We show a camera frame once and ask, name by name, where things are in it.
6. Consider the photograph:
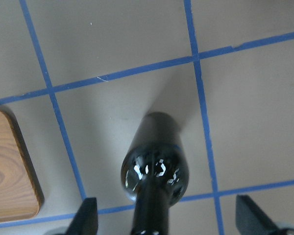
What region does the wooden tray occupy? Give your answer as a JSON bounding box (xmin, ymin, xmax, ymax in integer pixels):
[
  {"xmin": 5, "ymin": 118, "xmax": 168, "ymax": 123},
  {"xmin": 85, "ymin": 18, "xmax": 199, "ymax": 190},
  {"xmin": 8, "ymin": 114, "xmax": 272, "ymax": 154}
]
[{"xmin": 0, "ymin": 110, "xmax": 44, "ymax": 223}]

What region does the black wine bottle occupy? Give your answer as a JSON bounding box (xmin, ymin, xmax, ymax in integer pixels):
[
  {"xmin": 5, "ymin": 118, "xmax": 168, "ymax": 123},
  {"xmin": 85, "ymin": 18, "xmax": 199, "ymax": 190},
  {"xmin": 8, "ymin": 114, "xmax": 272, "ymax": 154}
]
[{"xmin": 121, "ymin": 112, "xmax": 189, "ymax": 235}]

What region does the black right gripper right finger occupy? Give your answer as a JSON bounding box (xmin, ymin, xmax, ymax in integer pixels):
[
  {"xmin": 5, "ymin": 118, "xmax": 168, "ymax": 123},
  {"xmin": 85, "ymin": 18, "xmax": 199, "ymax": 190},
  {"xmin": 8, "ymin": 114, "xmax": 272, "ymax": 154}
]
[{"xmin": 235, "ymin": 195, "xmax": 279, "ymax": 235}]

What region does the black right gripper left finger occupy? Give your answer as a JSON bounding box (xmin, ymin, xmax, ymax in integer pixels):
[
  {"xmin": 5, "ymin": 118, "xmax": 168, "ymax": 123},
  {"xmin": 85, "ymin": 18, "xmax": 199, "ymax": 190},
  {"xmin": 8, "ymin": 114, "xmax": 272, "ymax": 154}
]
[{"xmin": 66, "ymin": 197, "xmax": 98, "ymax": 235}]

